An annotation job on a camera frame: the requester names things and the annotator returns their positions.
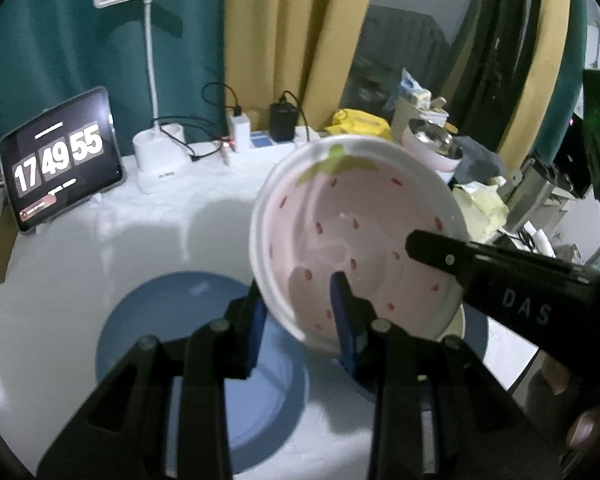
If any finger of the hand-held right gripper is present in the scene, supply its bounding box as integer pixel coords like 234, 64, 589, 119
405, 229, 481, 305

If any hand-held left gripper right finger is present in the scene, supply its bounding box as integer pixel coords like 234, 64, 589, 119
330, 270, 563, 480

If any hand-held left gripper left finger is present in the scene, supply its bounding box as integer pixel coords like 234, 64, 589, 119
36, 280, 268, 480

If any large blue bowl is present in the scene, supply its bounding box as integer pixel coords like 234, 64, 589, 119
345, 305, 490, 403

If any cream bowl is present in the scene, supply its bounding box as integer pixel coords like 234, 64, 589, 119
432, 305, 467, 343

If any blue plate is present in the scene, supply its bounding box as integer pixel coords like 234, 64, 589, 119
95, 271, 311, 476

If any pink strawberry print bowl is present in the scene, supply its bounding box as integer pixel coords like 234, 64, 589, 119
249, 135, 470, 356

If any person's right hand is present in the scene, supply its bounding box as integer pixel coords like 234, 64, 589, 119
527, 355, 600, 456

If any yellow cloth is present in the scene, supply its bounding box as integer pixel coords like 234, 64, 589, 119
452, 182, 508, 243

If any grey cloth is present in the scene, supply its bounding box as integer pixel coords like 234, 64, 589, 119
452, 135, 506, 186

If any white storage basket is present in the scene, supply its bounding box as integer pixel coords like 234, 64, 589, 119
391, 97, 451, 133

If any yellow plastic bag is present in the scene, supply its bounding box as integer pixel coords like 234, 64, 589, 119
327, 108, 393, 142

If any blue white snack packet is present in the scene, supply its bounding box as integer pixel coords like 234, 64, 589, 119
397, 67, 433, 108

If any white power strip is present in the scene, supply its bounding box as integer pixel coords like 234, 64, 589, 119
220, 130, 326, 166

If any white charger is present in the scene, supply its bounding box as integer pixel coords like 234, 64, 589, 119
228, 110, 253, 152

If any black charger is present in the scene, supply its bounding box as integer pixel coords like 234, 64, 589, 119
270, 102, 299, 142

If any narrow teal curtain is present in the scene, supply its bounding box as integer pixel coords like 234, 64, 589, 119
555, 0, 588, 126

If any tablet showing clock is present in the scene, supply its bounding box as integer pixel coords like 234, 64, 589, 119
0, 86, 126, 233

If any wide yellow curtain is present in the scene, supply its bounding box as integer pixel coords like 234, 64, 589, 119
223, 0, 381, 133

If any wide teal curtain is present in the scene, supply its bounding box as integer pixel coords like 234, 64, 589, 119
0, 0, 228, 196

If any black window frame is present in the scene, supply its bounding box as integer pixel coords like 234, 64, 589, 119
445, 0, 546, 161

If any black lamp cable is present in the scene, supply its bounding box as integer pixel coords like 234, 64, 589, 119
152, 116, 231, 163

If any black charger cable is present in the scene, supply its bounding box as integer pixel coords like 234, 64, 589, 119
201, 82, 243, 117

